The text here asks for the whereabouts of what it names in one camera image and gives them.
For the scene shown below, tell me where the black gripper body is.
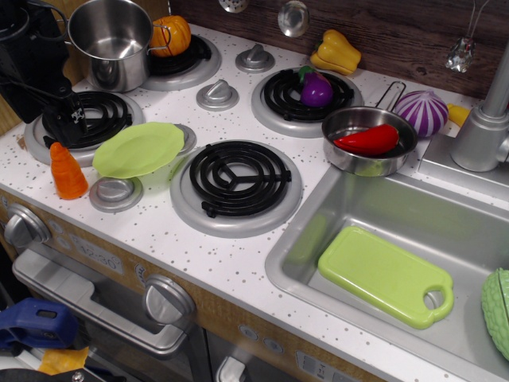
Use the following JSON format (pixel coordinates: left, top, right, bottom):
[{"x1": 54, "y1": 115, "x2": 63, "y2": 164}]
[{"x1": 42, "y1": 83, "x2": 86, "y2": 148}]

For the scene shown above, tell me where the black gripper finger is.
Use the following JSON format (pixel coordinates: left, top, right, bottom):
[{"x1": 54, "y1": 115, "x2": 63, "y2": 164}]
[
  {"x1": 81, "y1": 118, "x2": 88, "y2": 134},
  {"x1": 43, "y1": 135, "x2": 56, "y2": 146}
]

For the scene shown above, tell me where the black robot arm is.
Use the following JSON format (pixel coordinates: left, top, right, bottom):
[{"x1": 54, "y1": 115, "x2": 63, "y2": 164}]
[{"x1": 1, "y1": 1, "x2": 87, "y2": 148}]

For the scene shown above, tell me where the orange toy carrot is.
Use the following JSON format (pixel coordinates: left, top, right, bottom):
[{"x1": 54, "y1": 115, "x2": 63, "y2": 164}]
[{"x1": 50, "y1": 142, "x2": 88, "y2": 200}]

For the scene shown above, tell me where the light green plastic plate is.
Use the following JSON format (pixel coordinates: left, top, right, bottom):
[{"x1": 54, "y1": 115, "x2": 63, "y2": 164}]
[{"x1": 92, "y1": 122, "x2": 185, "y2": 179}]

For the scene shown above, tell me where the silver stove knob under plate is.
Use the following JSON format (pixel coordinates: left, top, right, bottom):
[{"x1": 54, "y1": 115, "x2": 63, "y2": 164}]
[{"x1": 175, "y1": 123, "x2": 196, "y2": 155}]

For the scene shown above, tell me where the front left black burner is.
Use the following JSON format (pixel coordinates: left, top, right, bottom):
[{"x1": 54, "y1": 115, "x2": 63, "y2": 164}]
[{"x1": 25, "y1": 91, "x2": 145, "y2": 167}]

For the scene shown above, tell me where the black burner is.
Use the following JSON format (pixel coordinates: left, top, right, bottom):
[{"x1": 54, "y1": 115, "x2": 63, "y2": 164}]
[
  {"x1": 141, "y1": 35, "x2": 222, "y2": 92},
  {"x1": 251, "y1": 68, "x2": 364, "y2": 138},
  {"x1": 169, "y1": 140, "x2": 302, "y2": 239},
  {"x1": 25, "y1": 91, "x2": 145, "y2": 167}
]

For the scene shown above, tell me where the silver stove knob front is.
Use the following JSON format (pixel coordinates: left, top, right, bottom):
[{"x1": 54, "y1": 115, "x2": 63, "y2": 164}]
[{"x1": 89, "y1": 177, "x2": 143, "y2": 213}]

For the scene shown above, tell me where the silver oven knob left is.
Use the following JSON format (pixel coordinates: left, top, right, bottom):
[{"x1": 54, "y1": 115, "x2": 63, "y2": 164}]
[{"x1": 4, "y1": 203, "x2": 52, "y2": 248}]

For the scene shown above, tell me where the silver oven knob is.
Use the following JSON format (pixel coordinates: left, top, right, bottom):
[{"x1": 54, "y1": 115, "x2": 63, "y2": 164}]
[
  {"x1": 142, "y1": 274, "x2": 195, "y2": 325},
  {"x1": 4, "y1": 203, "x2": 52, "y2": 248}
]

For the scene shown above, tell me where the stainless steel pot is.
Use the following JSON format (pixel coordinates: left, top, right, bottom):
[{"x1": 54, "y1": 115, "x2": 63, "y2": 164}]
[{"x1": 67, "y1": 0, "x2": 169, "y2": 92}]

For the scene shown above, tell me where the orange toy pumpkin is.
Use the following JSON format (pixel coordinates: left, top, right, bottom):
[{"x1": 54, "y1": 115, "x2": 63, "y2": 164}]
[{"x1": 149, "y1": 15, "x2": 192, "y2": 58}]

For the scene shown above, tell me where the back left black burner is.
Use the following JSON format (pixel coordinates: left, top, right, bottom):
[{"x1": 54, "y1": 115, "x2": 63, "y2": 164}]
[{"x1": 141, "y1": 35, "x2": 222, "y2": 92}]

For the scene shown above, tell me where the silver stove knob middle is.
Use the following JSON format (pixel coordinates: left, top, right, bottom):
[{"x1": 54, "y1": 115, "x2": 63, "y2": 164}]
[{"x1": 196, "y1": 80, "x2": 239, "y2": 111}]

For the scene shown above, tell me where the front right black burner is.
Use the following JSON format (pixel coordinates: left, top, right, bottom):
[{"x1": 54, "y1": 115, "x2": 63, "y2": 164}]
[{"x1": 169, "y1": 140, "x2": 302, "y2": 239}]

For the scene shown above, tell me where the silver stove knob back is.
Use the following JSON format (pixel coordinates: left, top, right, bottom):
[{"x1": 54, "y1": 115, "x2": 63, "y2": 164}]
[{"x1": 235, "y1": 44, "x2": 275, "y2": 73}]

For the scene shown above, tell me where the silver oven knob right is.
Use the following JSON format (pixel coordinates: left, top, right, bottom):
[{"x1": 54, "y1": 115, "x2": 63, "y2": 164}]
[{"x1": 142, "y1": 274, "x2": 195, "y2": 325}]

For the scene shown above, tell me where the back right black burner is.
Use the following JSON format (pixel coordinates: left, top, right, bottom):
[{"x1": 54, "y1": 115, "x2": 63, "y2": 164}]
[{"x1": 251, "y1": 68, "x2": 364, "y2": 138}]

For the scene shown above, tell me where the hanging steel skimmer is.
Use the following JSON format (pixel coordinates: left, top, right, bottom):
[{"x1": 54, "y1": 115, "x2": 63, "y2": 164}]
[{"x1": 219, "y1": 0, "x2": 250, "y2": 14}]

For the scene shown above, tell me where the purple toy eggplant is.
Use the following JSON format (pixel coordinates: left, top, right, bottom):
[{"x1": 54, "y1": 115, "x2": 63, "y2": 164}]
[{"x1": 298, "y1": 66, "x2": 333, "y2": 107}]

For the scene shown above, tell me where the hanging steel ladle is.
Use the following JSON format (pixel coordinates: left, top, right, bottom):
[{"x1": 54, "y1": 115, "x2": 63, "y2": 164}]
[{"x1": 278, "y1": 1, "x2": 310, "y2": 38}]

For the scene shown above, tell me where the yellow toy bell pepper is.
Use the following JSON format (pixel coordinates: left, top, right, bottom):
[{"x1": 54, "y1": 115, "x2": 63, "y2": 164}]
[{"x1": 309, "y1": 29, "x2": 362, "y2": 75}]

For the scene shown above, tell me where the small steel frying pan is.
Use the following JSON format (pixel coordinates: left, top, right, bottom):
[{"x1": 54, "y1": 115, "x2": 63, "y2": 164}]
[{"x1": 322, "y1": 105, "x2": 418, "y2": 177}]

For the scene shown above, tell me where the red toy chili pepper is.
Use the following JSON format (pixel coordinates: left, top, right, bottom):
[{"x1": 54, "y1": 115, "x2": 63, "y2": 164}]
[{"x1": 333, "y1": 124, "x2": 399, "y2": 156}]

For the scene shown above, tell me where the purple white toy onion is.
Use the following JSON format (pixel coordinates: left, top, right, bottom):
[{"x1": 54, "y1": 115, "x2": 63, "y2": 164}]
[{"x1": 394, "y1": 90, "x2": 449, "y2": 138}]

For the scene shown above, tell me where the green plastic cutting board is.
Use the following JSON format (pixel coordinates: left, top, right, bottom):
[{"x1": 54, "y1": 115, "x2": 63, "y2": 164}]
[{"x1": 317, "y1": 226, "x2": 454, "y2": 329}]

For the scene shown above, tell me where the yellow toy piece behind onion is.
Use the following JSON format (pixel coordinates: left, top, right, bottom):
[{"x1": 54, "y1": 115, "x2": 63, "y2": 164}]
[{"x1": 447, "y1": 103, "x2": 470, "y2": 127}]

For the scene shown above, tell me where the hanging metal whisk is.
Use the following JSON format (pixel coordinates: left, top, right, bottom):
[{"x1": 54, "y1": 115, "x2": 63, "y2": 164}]
[{"x1": 445, "y1": 0, "x2": 490, "y2": 73}]

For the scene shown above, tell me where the silver toy faucet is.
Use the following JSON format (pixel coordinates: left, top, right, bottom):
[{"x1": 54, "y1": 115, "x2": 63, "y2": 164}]
[{"x1": 450, "y1": 51, "x2": 508, "y2": 172}]

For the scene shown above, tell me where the green toy cabbage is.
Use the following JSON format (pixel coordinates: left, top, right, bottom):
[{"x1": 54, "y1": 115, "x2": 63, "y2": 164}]
[{"x1": 481, "y1": 268, "x2": 508, "y2": 360}]

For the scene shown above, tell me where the silver oven door handle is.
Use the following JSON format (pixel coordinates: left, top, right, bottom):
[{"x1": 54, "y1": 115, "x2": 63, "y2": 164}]
[{"x1": 14, "y1": 249, "x2": 189, "y2": 361}]

